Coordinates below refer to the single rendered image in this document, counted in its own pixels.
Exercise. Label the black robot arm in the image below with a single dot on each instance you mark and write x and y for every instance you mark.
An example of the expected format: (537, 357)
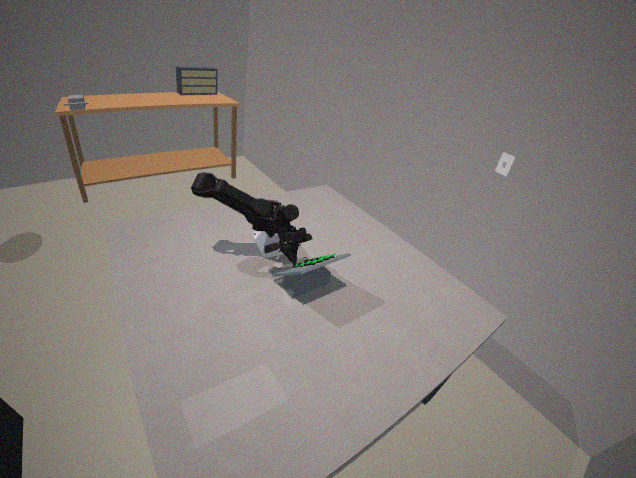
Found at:
(257, 211)

